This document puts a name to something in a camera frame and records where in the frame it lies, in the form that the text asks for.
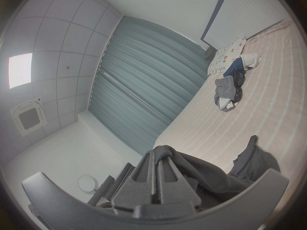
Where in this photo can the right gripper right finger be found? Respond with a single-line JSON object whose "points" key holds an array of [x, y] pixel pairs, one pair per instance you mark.
{"points": [[175, 190]]}

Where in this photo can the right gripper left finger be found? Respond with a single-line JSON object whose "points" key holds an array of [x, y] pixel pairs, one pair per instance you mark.
{"points": [[139, 188]]}

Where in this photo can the black T-shirt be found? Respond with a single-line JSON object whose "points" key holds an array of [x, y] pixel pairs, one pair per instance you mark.
{"points": [[203, 176]]}

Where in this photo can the pile of clothes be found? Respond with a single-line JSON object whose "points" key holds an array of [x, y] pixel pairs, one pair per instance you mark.
{"points": [[226, 87]]}

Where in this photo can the blue-green curtain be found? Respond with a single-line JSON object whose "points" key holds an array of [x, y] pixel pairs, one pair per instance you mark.
{"points": [[156, 61], [124, 118]]}

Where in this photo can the bed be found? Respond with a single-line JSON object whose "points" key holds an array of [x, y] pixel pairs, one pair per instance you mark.
{"points": [[251, 118]]}

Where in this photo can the ceiling air conditioner vent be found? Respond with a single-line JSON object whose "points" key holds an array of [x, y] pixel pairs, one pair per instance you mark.
{"points": [[30, 116]]}

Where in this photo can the grey bedside table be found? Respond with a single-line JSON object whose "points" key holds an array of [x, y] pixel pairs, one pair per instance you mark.
{"points": [[209, 53]]}

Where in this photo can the white printed pillow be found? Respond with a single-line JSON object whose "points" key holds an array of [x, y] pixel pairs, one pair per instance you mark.
{"points": [[224, 56]]}

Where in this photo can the white ceiling light panel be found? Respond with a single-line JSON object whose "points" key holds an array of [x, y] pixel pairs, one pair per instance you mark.
{"points": [[20, 71]]}

